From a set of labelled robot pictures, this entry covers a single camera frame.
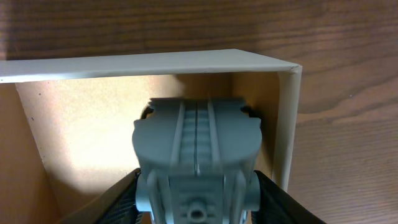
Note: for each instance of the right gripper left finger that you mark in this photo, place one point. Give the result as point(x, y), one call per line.
point(115, 205)

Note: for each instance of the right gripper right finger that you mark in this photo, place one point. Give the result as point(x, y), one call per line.
point(278, 207)

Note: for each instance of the yellow grey toy truck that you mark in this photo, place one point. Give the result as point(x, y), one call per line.
point(197, 160)

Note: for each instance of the white cardboard box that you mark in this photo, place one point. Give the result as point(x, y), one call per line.
point(81, 111)

